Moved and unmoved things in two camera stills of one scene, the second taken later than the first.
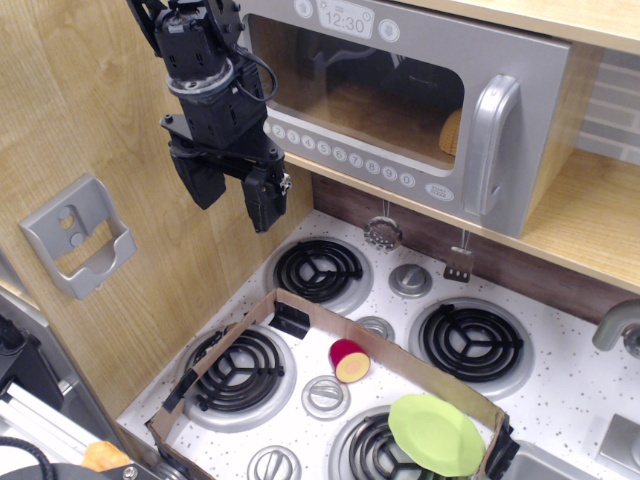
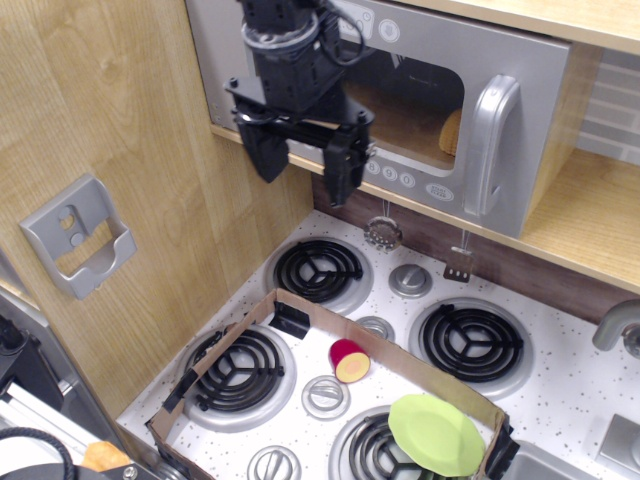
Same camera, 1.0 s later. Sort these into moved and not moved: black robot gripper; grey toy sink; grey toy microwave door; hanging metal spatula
Moved: black robot gripper
Not moved: grey toy sink; hanging metal spatula; grey toy microwave door
